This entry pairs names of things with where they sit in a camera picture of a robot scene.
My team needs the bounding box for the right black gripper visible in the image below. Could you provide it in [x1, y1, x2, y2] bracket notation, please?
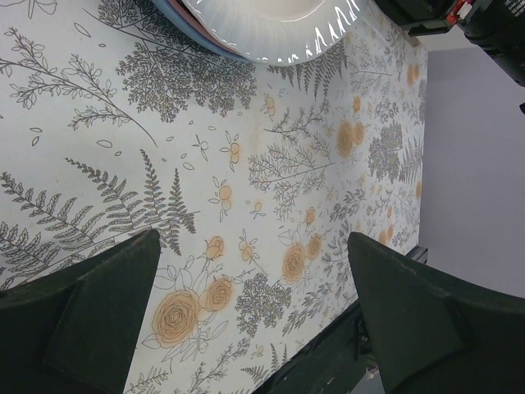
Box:
[377, 0, 524, 86]

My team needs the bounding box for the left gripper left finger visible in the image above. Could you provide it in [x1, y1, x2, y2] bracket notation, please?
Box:
[1, 230, 161, 393]

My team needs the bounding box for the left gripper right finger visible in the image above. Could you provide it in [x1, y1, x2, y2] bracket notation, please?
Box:
[348, 232, 524, 393]

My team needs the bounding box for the white ribbed deep plate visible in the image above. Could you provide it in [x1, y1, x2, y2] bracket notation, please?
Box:
[184, 0, 367, 66]

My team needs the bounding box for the floral patterned table mat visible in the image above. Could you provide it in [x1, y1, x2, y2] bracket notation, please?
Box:
[1, 1, 427, 393]

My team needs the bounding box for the pink ceramic plate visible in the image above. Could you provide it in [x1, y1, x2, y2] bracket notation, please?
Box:
[168, 0, 238, 55]

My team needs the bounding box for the light blue ceramic plate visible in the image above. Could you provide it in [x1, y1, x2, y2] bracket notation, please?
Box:
[152, 0, 250, 63]

